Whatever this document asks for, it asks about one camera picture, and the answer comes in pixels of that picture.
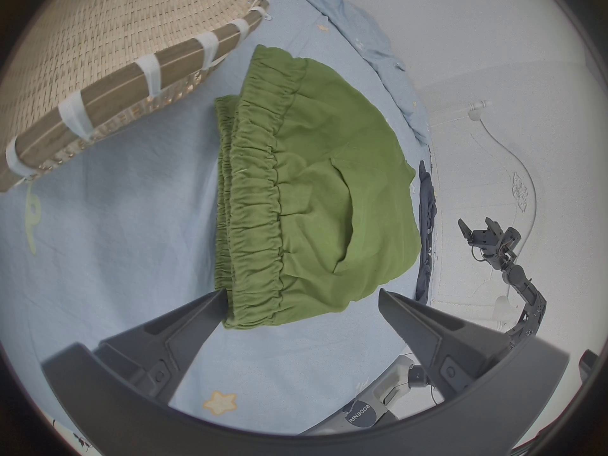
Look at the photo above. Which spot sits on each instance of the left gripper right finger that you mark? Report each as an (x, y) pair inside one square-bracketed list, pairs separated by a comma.
[(427, 340)]

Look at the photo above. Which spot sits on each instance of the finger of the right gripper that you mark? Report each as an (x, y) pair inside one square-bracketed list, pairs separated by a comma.
[(493, 225), (466, 232)]

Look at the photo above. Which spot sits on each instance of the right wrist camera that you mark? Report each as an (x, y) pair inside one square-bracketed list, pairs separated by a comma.
[(512, 238)]

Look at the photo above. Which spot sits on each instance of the pale blue quilt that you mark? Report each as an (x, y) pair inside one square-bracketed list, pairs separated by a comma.
[(380, 55)]

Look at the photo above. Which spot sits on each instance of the dark blue printed T-shirt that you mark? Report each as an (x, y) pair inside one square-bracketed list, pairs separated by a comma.
[(426, 216)]

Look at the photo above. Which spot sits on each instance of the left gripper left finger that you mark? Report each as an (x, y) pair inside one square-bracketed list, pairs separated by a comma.
[(175, 340)]

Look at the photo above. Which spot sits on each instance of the round woven basket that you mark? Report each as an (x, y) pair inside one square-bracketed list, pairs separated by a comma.
[(95, 41)]

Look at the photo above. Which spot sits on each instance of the green shorts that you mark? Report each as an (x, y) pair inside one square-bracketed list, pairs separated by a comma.
[(323, 183)]

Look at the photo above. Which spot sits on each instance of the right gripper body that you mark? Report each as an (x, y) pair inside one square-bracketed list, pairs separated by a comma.
[(489, 242)]

